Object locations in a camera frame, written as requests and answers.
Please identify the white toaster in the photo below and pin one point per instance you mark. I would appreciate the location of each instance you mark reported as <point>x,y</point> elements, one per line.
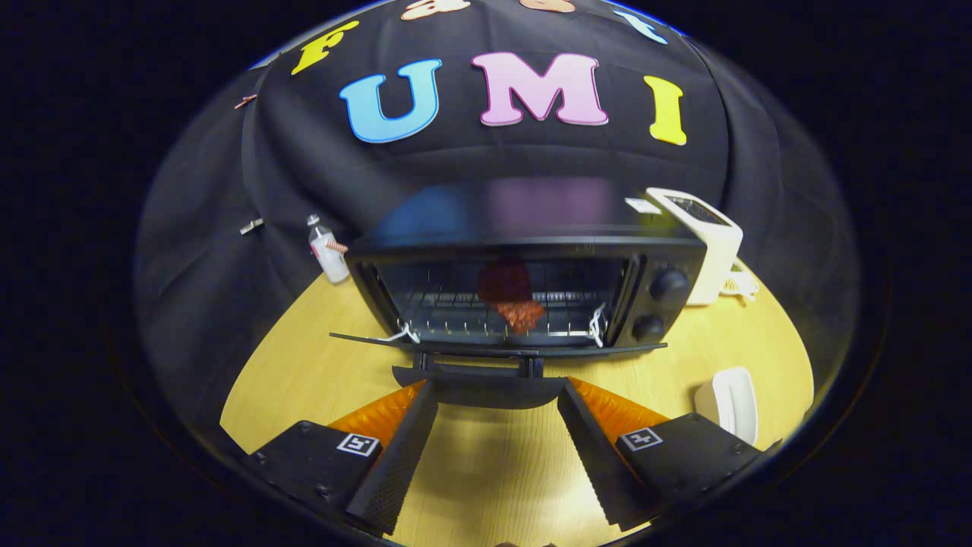
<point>717,251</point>

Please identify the clear plastic bottle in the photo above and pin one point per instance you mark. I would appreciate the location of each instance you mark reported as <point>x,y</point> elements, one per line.
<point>330,258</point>

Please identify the red meat piece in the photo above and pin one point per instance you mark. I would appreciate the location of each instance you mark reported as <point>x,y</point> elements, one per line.
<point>520,311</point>

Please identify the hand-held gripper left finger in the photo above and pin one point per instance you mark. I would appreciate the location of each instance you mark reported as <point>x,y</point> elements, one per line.
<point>399,463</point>

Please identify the black toaster oven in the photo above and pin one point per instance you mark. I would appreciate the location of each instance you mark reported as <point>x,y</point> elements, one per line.
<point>531,220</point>

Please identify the wooden clothespin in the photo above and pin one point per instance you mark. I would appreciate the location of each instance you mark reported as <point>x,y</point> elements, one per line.
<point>245,100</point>

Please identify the black backdrop cloth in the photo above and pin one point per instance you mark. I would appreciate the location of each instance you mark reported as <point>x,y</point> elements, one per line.
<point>304,152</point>

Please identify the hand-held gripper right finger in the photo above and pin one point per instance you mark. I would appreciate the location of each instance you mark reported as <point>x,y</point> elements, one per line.
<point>592,463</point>

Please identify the white divided dish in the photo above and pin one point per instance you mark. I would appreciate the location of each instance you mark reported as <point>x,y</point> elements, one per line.
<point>746,285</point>

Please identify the white rectangular tray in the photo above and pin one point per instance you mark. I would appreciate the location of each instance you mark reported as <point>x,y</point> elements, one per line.
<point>733,403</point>

